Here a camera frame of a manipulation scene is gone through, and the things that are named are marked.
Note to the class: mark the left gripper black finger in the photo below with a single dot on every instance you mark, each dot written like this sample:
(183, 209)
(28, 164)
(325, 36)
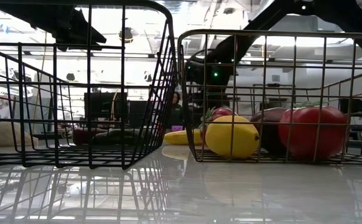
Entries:
(75, 46)
(86, 31)

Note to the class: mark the red toy apple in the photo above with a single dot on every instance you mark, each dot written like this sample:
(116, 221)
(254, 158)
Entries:
(219, 112)

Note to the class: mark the yellow toy lemon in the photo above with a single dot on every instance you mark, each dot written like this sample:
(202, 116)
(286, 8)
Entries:
(232, 137)

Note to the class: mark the dark purple eggplant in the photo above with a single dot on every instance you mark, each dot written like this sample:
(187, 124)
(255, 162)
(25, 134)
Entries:
(269, 130)

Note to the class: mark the dark green toy cucumber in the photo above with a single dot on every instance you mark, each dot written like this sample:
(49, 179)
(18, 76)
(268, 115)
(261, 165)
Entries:
(118, 136)

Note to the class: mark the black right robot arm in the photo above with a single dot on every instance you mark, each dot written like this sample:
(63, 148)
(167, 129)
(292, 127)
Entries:
(324, 12)

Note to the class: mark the black ceiling lamp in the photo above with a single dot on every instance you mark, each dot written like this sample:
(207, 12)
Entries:
(126, 34)

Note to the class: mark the person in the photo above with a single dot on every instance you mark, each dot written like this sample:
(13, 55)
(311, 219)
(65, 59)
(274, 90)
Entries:
(175, 113)

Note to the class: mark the purple box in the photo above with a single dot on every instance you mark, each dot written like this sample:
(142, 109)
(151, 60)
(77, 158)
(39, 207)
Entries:
(177, 128)

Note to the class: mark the wide black cabinet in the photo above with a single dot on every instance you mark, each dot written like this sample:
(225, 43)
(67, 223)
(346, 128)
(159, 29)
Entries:
(106, 107)

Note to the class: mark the small black cabinet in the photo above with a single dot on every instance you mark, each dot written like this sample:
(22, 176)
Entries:
(137, 110)

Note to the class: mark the beige sack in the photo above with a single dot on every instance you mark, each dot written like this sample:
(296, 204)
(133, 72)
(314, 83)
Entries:
(10, 133)

